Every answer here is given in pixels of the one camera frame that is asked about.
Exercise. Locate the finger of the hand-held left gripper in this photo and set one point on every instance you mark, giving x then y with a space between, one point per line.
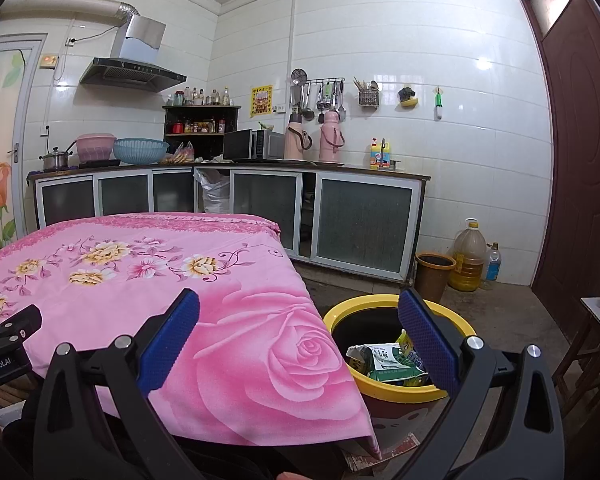
15 325

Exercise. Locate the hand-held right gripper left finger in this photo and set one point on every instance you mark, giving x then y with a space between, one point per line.
172 346

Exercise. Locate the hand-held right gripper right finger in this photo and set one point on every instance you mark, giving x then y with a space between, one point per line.
427 350

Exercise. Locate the yellow snack packet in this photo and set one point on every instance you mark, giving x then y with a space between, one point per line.
406 342

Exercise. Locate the green white packet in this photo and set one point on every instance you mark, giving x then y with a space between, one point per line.
390 360

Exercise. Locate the yellow rimmed bin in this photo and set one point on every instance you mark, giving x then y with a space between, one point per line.
350 310

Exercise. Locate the person's right hand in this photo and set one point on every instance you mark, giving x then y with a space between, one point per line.
287 476

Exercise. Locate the brown plastic bucket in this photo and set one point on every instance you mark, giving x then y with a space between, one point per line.
432 277

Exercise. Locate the pink floral tablecloth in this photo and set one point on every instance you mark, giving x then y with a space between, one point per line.
260 360

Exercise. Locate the large cooking oil bottle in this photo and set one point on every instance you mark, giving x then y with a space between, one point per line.
467 260

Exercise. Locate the small water bottle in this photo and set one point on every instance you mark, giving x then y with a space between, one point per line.
491 267

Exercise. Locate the kitchen cabinet with glass doors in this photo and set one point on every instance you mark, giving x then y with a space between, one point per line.
365 220

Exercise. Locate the white sack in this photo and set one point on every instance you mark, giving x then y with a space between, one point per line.
215 195

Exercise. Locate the steel pot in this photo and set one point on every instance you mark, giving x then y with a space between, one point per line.
55 160

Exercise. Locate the black induction cooker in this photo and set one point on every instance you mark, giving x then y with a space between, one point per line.
100 164

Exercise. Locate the sink faucet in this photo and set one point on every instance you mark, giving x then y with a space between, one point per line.
395 162

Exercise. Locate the floral print door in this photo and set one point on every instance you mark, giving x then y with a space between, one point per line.
2 135

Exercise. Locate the snack bags in plastic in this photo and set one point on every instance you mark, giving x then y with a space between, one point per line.
180 155

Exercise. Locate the pink plastic basin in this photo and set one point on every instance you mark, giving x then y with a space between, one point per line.
95 147

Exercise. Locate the blue plastic basket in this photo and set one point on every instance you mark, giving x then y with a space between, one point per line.
140 151

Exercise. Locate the yellow dish soap bottle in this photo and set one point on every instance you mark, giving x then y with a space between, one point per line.
377 157

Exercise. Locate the microwave oven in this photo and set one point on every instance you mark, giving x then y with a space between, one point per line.
242 145

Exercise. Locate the row of spice jars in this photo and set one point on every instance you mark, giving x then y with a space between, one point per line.
200 127

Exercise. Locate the pink thermos flask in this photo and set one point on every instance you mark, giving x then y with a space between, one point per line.
330 142
295 142

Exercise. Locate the dark corner shelf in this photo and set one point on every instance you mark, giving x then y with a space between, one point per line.
230 120

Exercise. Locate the green white brush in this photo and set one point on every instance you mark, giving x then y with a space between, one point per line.
438 107

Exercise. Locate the brown wooden door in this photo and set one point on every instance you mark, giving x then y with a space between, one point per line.
580 160

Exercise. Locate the row of seasoning bottles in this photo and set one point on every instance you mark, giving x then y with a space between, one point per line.
197 97

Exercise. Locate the yellow sponge holder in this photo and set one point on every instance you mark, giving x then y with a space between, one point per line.
407 100

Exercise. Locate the range hood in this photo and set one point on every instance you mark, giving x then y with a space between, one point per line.
130 77

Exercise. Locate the row of hanging kitchen utensils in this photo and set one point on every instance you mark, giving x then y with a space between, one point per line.
300 92

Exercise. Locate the yellow wall poster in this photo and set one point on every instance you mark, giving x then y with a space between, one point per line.
261 101

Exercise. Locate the red white wall box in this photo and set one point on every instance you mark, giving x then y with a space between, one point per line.
49 61

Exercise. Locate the white vent duct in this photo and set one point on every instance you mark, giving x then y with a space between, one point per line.
55 10

